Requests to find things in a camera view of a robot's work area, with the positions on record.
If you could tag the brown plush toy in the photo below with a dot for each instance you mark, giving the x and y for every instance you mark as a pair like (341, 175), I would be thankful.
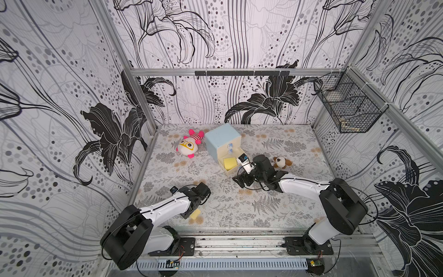
(282, 162)

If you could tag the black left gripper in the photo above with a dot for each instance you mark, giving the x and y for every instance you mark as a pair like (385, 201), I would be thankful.
(185, 215)

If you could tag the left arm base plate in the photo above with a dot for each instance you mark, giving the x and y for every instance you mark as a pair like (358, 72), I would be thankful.
(183, 247)

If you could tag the large yellow sticky note pad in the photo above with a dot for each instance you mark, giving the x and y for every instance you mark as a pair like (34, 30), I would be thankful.
(230, 163)

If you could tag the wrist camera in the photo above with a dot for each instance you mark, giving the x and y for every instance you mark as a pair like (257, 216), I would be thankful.
(245, 164)
(174, 190)

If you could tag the black bar on rail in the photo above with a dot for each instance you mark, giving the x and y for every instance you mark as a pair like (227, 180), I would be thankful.
(242, 73)

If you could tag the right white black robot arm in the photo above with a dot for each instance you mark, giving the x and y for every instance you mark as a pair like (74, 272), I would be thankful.
(344, 209)

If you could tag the light blue drawer cabinet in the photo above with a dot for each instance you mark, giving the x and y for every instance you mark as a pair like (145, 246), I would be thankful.
(224, 142)

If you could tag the black wire basket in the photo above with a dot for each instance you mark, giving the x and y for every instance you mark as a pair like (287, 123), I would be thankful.
(347, 100)

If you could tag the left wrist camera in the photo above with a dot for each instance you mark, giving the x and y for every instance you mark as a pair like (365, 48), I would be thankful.
(174, 190)

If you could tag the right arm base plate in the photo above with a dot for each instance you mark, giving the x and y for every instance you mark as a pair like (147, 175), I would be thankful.
(298, 246)

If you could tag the white slotted cable duct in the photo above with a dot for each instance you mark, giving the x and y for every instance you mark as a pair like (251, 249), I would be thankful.
(221, 264)

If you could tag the pink white plush toy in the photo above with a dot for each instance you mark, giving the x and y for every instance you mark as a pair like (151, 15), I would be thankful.
(188, 146)

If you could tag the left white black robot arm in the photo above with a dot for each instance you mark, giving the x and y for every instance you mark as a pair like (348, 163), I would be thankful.
(141, 231)

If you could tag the small yellow sticky note pad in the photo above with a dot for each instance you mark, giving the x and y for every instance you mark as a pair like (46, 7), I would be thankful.
(195, 214)

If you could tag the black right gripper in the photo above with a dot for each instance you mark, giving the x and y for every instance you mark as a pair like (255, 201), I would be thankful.
(245, 178)

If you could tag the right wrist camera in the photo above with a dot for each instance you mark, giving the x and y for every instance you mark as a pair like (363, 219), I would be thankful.
(245, 164)

